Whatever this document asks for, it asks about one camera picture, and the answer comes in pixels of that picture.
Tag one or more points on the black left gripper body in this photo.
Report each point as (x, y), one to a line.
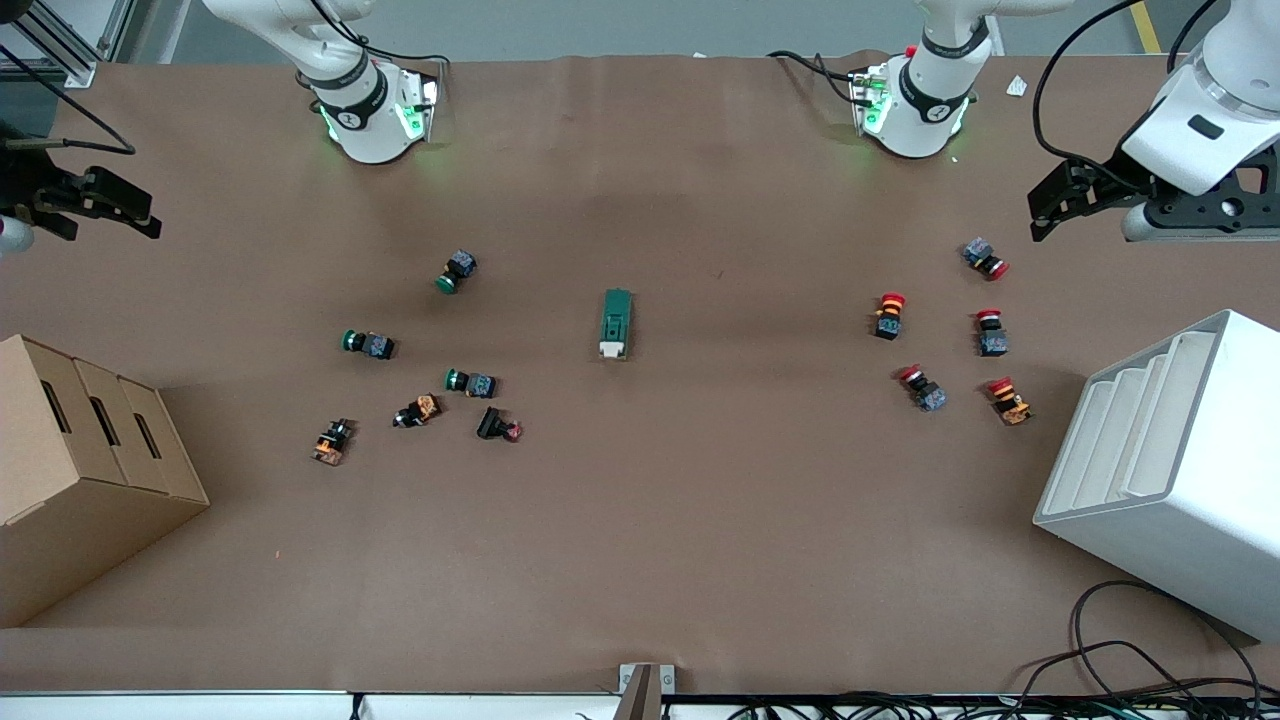
(1108, 181)

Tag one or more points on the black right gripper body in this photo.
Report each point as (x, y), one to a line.
(22, 180)

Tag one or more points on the green load switch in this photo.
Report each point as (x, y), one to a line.
(616, 315)

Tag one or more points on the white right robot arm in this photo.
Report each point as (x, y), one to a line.
(365, 110)

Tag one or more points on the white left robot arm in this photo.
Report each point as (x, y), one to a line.
(930, 100)

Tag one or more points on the red mushroom button grey block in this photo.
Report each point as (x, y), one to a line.
(926, 392)
(982, 255)
(992, 338)

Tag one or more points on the small white paper scrap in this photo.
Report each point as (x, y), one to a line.
(1017, 86)

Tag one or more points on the red mushroom button orange block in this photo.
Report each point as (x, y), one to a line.
(1010, 402)

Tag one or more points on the red mushroom button black block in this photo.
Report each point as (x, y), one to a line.
(889, 318)

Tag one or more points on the green push button grey block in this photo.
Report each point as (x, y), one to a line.
(475, 384)
(372, 345)
(460, 268)

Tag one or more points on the black button orange block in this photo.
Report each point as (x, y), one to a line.
(332, 441)
(420, 410)

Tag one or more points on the brown cardboard box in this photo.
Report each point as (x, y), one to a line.
(80, 520)

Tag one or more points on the white slotted rack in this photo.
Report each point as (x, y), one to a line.
(1190, 500)

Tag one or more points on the black square button red terminals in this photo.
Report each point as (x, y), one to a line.
(492, 423)

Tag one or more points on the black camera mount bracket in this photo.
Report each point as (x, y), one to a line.
(1215, 205)

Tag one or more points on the aluminium frame profile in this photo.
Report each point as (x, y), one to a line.
(60, 55)

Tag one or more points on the grey metal bracket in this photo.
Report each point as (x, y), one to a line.
(645, 690)

